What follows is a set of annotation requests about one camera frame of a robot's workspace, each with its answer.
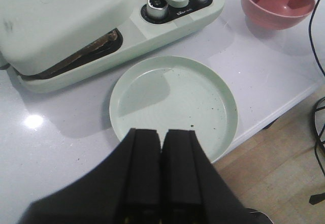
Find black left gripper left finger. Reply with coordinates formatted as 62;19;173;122
20;129;160;223

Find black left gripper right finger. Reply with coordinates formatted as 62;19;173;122
161;130;250;223

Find pink plastic bowl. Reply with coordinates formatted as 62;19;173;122
241;0;316;30

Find white bread slice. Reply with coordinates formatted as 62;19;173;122
28;28;123;79

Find mint green sandwich maker lid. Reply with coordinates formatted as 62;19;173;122
1;0;133;75

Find mint green breakfast maker base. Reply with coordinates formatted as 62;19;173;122
17;0;224;93

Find mint green round plate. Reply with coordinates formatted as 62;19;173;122
109;56;238;162

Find left silver control knob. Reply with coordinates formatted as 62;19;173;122
146;0;168;20

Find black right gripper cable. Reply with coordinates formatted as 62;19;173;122
308;0;325;206

